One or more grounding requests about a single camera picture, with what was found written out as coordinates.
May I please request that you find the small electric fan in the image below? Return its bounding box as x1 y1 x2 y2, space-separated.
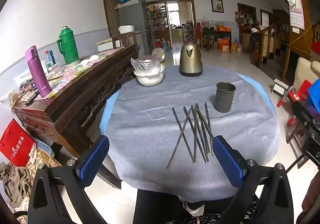
152 47 166 61

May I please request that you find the dark wooden side table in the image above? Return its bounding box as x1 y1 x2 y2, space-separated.
202 27 232 51

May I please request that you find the grey metal chopstick holder cup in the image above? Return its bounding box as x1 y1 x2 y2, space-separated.
214 81 237 113

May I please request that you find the dark carved wooden sideboard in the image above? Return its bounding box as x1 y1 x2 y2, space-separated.
14 45 139 189

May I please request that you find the person's right forearm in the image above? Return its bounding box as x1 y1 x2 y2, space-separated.
296 176 320 224

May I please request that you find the pink wall calendar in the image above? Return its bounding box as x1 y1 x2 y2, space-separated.
287 0 306 30

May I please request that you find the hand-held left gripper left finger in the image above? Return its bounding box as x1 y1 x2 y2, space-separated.
27 135 110 224

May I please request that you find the grey refrigerator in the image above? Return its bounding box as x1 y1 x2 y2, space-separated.
117 0 151 57

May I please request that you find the white lidded container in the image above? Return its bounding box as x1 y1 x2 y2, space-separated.
118 24 135 34

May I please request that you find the grey foam table cover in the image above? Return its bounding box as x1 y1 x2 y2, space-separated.
105 64 280 202

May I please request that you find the purple thermos bottle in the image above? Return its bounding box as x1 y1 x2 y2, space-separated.
25 45 52 98

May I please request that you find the wooden stair railing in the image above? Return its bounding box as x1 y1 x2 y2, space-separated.
251 21 290 69

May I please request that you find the white plastic basin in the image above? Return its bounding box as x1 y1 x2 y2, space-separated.
134 65 166 87

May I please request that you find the beige chair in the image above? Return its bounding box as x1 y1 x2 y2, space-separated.
292 57 320 94

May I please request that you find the brass electric kettle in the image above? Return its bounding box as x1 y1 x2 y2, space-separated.
179 41 203 77

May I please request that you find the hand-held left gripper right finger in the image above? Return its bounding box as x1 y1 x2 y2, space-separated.
212 135 294 224

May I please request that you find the orange cardboard box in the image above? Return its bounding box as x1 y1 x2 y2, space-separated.
218 39 231 52

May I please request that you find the white step stool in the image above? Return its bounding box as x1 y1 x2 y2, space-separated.
271 79 290 95

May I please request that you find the patterned sideboard mat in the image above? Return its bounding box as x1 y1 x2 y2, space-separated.
21 47 131 100

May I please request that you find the framed wall picture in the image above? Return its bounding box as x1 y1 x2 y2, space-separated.
211 0 224 13

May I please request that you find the blue table cloth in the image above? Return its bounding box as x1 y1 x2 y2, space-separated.
99 72 277 139

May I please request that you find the wooden chair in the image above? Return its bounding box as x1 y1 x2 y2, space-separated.
112 31 137 49

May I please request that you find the red child's chair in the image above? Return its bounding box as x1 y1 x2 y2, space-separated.
276 80 313 127

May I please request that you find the green thermos jug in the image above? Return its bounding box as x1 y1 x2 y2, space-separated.
57 26 80 65

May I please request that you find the black remote control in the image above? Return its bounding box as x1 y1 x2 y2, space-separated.
25 91 39 106

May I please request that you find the group of dark chopsticks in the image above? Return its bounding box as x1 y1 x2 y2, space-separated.
166 102 215 169

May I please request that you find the red paper bag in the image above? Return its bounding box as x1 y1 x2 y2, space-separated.
0 118 37 167

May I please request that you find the crumpled grey cloth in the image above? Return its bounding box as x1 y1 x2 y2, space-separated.
0 162 32 208

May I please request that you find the clear red-capped water bottle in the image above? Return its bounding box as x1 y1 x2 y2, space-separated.
44 50 55 73

